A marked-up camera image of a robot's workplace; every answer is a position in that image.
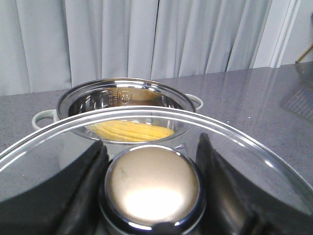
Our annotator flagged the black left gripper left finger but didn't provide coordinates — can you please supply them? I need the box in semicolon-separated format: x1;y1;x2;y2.
0;141;109;235

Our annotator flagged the glass pot lid gold knob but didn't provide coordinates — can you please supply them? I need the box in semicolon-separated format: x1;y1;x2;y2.
0;107;313;235

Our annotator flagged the white pleated curtain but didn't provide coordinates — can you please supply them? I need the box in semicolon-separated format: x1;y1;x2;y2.
0;0;313;96

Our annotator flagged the yellow corn cob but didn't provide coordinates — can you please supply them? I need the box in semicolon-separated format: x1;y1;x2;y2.
86;120;175;142

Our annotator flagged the pale green electric cooking pot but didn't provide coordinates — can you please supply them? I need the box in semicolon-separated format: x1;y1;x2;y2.
32;78;203;144

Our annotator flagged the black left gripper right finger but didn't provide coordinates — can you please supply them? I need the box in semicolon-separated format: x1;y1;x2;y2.
196;133;313;235

